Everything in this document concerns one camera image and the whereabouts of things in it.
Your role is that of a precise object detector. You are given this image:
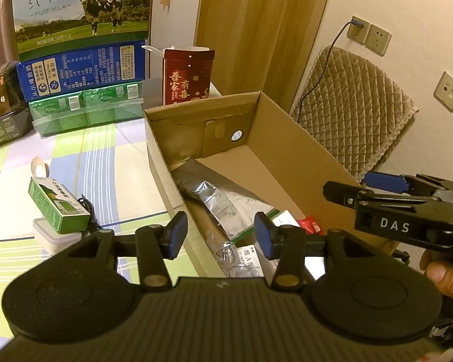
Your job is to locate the small red packet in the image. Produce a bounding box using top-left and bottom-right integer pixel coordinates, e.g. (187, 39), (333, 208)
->
(296, 216), (326, 235)

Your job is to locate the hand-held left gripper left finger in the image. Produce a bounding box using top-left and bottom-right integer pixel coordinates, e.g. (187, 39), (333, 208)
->
(72, 211), (189, 294)

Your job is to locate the red gift box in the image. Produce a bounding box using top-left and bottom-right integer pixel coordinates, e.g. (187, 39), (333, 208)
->
(141, 44), (216, 106)

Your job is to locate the black cord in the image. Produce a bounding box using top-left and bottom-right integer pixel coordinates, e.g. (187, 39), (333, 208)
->
(77, 195), (101, 235)

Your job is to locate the pale spoon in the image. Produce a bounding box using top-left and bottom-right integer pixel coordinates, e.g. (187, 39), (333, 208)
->
(30, 157), (50, 179)

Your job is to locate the green shrink-wrapped carton pack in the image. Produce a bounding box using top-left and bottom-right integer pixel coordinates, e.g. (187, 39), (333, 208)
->
(28, 81), (144, 137)

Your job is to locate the charger plug with dark cable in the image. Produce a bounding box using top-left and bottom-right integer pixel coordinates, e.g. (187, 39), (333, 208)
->
(289, 17), (365, 117)

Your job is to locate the blue printed carton box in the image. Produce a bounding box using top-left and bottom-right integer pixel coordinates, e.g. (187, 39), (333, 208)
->
(16, 41), (147, 102)

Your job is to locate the person's right hand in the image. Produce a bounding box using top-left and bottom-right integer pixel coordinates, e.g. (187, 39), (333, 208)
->
(419, 248), (453, 310)

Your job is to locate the milk carton box with cow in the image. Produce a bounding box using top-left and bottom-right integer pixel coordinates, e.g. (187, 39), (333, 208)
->
(11, 0), (155, 63)

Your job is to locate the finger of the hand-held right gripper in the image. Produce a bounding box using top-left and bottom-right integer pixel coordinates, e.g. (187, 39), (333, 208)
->
(363, 172), (414, 196)
(322, 180), (376, 209)

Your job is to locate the dark green printed box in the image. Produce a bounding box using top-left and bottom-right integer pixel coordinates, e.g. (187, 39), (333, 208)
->
(0, 106), (35, 149)

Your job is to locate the wooden door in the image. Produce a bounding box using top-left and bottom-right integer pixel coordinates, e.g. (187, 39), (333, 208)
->
(194, 0), (337, 111)

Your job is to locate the silver foil packet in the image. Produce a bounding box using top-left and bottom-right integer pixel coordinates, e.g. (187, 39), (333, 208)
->
(172, 159), (278, 240)

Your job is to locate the brown cardboard box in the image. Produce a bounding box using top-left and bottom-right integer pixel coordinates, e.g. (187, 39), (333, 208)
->
(143, 90), (401, 278)

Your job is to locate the checked tablecloth desktop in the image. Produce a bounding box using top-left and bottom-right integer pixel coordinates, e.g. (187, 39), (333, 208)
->
(0, 119), (227, 338)

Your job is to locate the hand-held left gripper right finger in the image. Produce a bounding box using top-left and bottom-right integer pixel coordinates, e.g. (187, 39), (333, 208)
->
(254, 212), (368, 292)

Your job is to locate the white tissue pack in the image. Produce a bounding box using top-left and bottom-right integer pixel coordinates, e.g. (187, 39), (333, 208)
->
(238, 211), (327, 284)

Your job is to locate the black box with orange label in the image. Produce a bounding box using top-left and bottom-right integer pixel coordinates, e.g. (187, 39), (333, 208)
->
(0, 60), (25, 123)

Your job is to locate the quilted beige chair cushion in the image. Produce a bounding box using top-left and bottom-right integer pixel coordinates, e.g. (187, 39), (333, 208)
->
(289, 44), (420, 182)

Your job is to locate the white plastic container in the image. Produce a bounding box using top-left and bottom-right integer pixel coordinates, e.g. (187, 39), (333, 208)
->
(32, 217), (86, 256)

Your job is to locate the small green box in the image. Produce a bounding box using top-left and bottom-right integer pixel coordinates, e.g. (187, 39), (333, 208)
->
(27, 176), (92, 235)

